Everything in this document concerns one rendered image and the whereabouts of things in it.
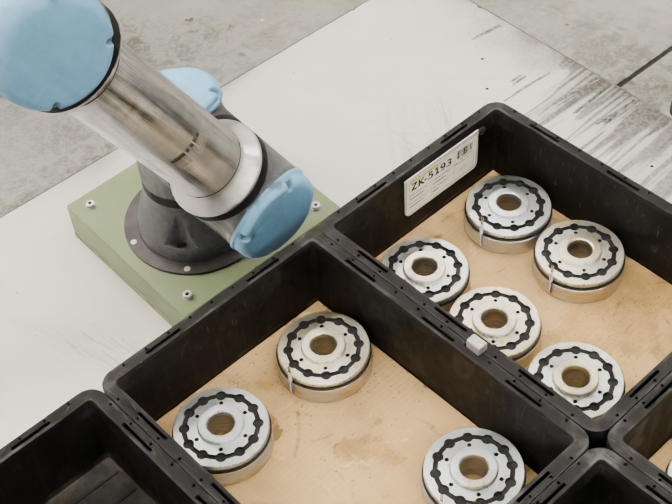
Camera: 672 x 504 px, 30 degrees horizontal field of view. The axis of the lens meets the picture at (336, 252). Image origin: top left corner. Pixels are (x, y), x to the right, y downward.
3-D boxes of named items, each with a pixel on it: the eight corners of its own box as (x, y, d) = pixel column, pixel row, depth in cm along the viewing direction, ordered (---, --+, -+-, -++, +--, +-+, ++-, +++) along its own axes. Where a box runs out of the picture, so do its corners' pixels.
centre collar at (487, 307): (462, 319, 138) (462, 315, 137) (495, 297, 140) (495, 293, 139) (492, 346, 135) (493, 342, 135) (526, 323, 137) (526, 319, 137)
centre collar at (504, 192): (479, 208, 149) (479, 204, 149) (503, 184, 152) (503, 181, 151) (513, 226, 147) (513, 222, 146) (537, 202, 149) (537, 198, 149)
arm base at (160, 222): (118, 212, 166) (104, 160, 159) (214, 161, 172) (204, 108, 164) (177, 282, 158) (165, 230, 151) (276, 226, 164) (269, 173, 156)
